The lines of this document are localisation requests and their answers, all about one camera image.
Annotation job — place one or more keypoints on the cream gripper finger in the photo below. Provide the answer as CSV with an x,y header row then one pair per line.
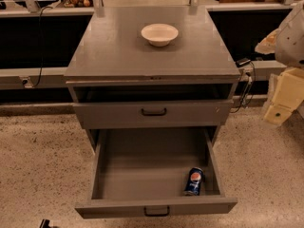
x,y
268,44

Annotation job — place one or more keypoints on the blue pepsi can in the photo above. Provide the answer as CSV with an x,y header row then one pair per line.
x,y
194,181

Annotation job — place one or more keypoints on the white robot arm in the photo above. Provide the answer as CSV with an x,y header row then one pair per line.
x,y
287,41

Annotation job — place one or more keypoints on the grey drawer cabinet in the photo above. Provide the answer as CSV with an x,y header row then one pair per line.
x,y
114,63

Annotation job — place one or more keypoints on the closed grey top drawer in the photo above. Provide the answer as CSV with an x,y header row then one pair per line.
x,y
152,114

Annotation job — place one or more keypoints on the open grey middle drawer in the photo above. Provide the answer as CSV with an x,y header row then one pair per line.
x,y
143,172

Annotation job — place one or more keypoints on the black power adapter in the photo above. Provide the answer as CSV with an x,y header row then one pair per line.
x,y
243,62

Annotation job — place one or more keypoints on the white ceramic bowl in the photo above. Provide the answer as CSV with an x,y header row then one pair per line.
x,y
159,35

